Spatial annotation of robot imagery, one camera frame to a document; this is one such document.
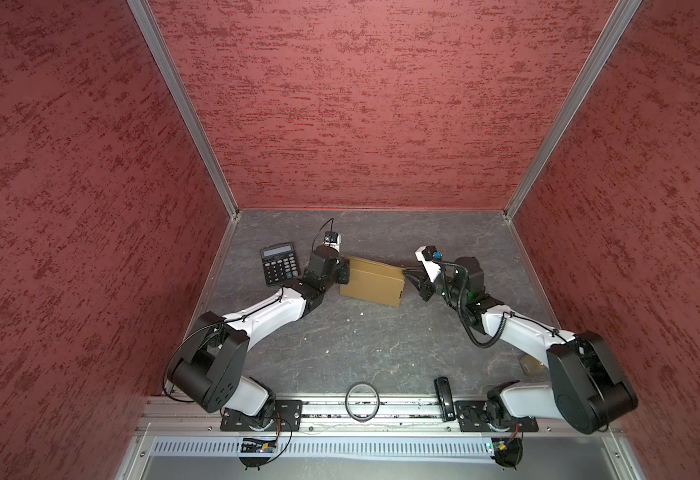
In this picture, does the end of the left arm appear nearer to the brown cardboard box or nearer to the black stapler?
the brown cardboard box

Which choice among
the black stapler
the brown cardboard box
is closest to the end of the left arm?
the brown cardboard box

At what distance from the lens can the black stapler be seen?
2.43 ft

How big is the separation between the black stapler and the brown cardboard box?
26 centimetres

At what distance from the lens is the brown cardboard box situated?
2.83 ft
